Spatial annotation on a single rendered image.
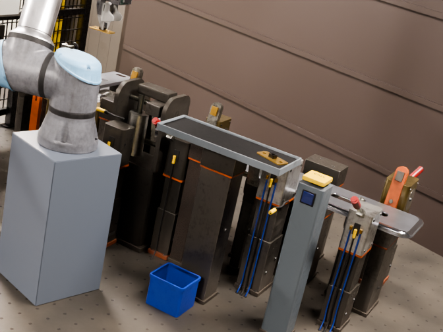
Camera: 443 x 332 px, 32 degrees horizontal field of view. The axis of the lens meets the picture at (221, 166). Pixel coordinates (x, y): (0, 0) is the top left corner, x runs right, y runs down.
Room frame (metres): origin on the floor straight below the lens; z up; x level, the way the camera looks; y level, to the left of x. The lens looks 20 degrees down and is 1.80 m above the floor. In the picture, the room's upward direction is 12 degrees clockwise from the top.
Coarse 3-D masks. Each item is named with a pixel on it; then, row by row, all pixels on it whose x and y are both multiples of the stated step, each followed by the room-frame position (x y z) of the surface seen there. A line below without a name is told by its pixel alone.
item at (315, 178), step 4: (308, 172) 1.82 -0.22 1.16; (312, 172) 1.83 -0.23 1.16; (316, 172) 1.83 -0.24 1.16; (304, 176) 1.79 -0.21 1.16; (308, 176) 1.79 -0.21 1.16; (312, 176) 1.80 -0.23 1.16; (316, 176) 1.80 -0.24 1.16; (320, 176) 1.81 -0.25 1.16; (324, 176) 1.82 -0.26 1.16; (328, 176) 1.82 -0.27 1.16; (308, 180) 1.78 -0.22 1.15; (312, 180) 1.78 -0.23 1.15; (316, 180) 1.77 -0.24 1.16; (320, 180) 1.78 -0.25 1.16; (324, 180) 1.78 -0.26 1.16; (328, 180) 1.79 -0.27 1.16; (316, 184) 1.79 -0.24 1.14; (320, 184) 1.77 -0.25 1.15; (324, 184) 1.77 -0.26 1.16
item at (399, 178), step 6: (402, 168) 2.19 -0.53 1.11; (396, 174) 2.19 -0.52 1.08; (402, 174) 2.18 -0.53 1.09; (408, 174) 2.20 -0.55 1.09; (396, 180) 2.19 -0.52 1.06; (402, 180) 2.18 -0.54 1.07; (390, 186) 2.19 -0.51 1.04; (396, 186) 2.18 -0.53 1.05; (402, 186) 2.17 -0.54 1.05; (390, 192) 2.18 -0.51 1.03; (396, 192) 2.17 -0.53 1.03; (390, 198) 2.17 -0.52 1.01; (396, 198) 2.17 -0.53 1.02; (390, 204) 2.17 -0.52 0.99; (396, 204) 2.16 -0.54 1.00
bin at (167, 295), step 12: (168, 264) 1.89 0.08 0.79; (156, 276) 1.80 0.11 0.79; (168, 276) 1.89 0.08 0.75; (180, 276) 1.87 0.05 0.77; (192, 276) 1.86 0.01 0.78; (156, 288) 1.80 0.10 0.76; (168, 288) 1.78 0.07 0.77; (180, 288) 1.77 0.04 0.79; (192, 288) 1.82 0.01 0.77; (156, 300) 1.79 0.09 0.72; (168, 300) 1.78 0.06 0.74; (180, 300) 1.77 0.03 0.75; (192, 300) 1.83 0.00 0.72; (168, 312) 1.77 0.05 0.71; (180, 312) 1.78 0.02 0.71
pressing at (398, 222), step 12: (156, 132) 2.34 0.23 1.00; (300, 180) 2.18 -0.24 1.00; (336, 192) 2.15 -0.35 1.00; (348, 192) 2.17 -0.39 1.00; (336, 204) 2.05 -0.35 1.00; (348, 204) 2.07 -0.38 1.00; (372, 204) 2.12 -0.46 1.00; (384, 204) 2.14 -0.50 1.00; (396, 216) 2.06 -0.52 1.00; (408, 216) 2.08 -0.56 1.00; (384, 228) 1.96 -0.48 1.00; (396, 228) 1.97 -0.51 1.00; (408, 228) 1.99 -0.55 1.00; (420, 228) 2.04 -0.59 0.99
